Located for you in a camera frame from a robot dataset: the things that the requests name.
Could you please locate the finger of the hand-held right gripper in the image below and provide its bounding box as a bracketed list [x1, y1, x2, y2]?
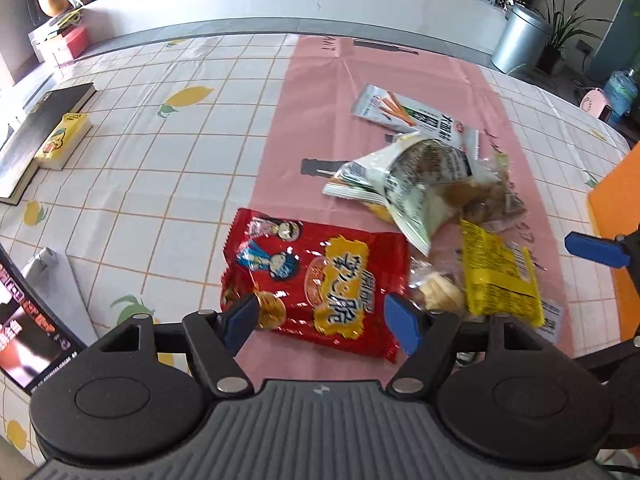
[575, 335, 640, 396]
[564, 230, 640, 286]

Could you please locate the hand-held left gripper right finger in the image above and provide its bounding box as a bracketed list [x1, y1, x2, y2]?
[384, 292, 557, 396]

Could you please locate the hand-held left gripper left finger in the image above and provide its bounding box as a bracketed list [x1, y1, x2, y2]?
[89, 294, 259, 397]

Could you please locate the red snack packet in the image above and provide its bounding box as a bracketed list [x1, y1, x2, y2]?
[220, 207, 413, 365]

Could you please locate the yellow snack packet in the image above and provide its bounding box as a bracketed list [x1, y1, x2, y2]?
[459, 219, 546, 330]

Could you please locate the clear green snack packet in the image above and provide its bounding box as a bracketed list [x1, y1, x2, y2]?
[445, 152, 526, 233]

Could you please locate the large white snack bag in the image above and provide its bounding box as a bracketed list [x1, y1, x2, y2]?
[322, 132, 481, 258]

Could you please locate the small clear cracker packet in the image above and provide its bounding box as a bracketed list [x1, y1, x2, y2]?
[407, 255, 468, 318]

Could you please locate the small pink appliance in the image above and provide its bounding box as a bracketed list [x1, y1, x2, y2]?
[580, 87, 613, 118]

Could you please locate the blue water bottle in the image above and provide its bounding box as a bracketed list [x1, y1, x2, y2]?
[602, 67, 640, 123]

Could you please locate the white stand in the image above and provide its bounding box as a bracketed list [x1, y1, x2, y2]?
[22, 246, 98, 346]

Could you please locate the tablet with lit screen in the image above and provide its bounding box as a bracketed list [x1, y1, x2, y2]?
[0, 245, 88, 395]

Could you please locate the white breadstick packet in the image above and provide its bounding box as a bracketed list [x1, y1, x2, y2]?
[350, 84, 481, 156]

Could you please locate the potted green plant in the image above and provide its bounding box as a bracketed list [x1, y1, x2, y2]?
[520, 0, 608, 73]

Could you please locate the metal trash can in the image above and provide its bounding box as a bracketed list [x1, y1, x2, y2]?
[491, 2, 551, 75]

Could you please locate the pink table runner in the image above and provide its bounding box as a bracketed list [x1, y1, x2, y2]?
[235, 34, 576, 386]

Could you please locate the yellow box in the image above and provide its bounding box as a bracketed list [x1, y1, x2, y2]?
[34, 112, 92, 171]

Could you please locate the black book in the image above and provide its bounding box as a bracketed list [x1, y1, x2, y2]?
[0, 82, 97, 206]

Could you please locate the white marble cabinet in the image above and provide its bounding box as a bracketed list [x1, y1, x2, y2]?
[82, 0, 508, 53]

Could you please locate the red storage box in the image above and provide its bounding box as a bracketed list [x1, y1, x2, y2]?
[34, 25, 91, 63]

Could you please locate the stack of papers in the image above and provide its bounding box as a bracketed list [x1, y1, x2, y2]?
[30, 10, 86, 41]

